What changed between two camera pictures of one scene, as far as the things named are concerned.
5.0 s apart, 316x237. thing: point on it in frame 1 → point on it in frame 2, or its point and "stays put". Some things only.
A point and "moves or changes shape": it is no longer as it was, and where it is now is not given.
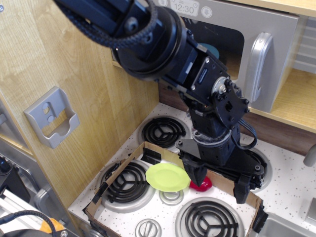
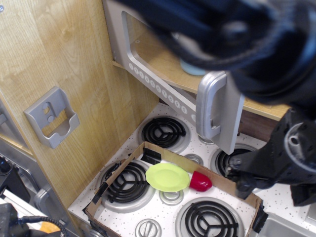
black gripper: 220,148 → 290,157
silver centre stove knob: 171,198 stays put
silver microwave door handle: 259,50 moves or changes shape
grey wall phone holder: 45,109 stays put
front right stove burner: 210,217 stays put
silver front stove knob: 148,227 stays put
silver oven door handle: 43,203 stays put
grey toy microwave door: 268,34 moves or changes shape
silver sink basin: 278,225 stays put
